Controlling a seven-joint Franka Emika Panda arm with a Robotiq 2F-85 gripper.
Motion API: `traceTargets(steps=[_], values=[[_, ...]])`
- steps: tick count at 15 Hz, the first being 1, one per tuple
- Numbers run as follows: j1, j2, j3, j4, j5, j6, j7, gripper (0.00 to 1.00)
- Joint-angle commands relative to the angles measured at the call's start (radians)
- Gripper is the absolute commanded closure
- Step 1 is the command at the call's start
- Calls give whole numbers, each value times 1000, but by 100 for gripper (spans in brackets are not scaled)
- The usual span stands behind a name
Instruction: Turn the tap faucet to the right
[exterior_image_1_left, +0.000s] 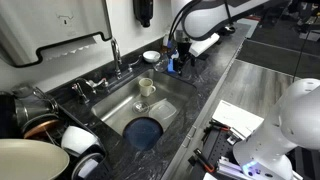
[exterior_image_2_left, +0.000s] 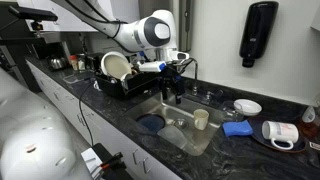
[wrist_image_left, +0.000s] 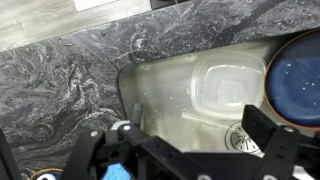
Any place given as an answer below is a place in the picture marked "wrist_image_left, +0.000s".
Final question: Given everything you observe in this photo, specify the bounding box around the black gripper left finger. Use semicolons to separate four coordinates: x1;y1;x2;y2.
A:
60;102;208;180

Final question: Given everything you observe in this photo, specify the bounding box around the dark plate with orange rim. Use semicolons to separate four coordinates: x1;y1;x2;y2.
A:
30;167;64;180

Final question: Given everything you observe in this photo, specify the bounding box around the white printed mug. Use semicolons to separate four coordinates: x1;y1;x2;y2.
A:
39;173;57;180

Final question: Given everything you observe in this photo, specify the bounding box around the stainless steel sink basin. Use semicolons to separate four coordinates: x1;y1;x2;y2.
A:
117;39;320;180

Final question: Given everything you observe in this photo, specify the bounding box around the metal sink drain strainer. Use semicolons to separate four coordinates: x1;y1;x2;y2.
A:
224;121;264;154

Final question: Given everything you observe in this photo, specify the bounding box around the blue sponge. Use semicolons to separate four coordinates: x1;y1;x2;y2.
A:
105;162;135;180

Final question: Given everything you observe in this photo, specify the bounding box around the clear plastic food container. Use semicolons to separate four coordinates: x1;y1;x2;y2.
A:
190;50;268;120

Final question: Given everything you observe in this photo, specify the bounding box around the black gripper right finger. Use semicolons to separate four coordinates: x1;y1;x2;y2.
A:
241;104;302;180

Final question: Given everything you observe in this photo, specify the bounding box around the blue ceramic bowl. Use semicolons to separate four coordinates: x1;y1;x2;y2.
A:
263;28;320;130

